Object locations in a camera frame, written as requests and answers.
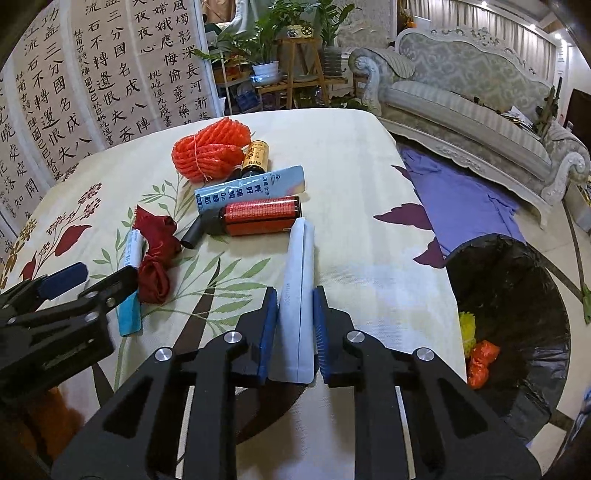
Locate black cylinder tube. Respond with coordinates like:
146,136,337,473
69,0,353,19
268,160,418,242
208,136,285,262
180,209,225,250

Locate red foam fruit net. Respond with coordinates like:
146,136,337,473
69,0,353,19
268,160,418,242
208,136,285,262
171,117,252,183

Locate dark red wrapper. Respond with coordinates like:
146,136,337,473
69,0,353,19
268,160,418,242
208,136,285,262
133,205,181,305

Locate yellow foam fruit net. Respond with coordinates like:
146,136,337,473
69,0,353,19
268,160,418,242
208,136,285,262
459,312,477,358

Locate gold label small bottle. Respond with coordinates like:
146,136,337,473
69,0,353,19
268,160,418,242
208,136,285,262
240,140,270,178

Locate wooden plant stand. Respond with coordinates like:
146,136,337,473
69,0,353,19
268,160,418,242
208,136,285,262
254,38,348,110

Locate grey ornate sofa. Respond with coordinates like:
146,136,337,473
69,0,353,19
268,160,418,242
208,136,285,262
349,27,590,226

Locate small light blue tube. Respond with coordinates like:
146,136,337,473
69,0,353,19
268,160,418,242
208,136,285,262
118,229,144,337

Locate white sachet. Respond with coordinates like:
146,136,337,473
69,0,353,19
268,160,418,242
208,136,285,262
269,218,315,385

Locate purple cloth on floor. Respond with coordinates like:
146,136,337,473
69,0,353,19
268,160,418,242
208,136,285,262
398,144,525,256

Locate red glitter canister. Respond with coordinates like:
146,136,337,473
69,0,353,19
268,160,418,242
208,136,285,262
218,196,301,237

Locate black lined trash bin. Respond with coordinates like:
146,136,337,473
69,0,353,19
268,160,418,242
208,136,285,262
446,234,571,443

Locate red plastic bag ball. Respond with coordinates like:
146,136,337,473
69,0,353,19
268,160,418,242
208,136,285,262
468,340,500,390

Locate green rag on floor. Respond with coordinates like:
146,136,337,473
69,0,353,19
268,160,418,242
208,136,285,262
581,283,591,325

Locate potted plant white pot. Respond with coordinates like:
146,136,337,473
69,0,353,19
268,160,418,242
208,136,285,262
190,12,286,86

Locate tall green potted plant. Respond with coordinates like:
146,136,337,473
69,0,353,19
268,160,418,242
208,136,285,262
317,0,356,77

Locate blue white paper packet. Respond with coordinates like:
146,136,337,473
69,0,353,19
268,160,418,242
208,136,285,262
194,165,305,214

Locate floral cream tablecloth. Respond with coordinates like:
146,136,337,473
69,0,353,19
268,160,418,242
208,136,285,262
1,109,465,479

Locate window curtains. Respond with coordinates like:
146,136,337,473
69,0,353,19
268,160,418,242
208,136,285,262
403,1,557,78

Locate calligraphy folding screen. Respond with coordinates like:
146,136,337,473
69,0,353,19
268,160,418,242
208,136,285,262
1,0,221,257

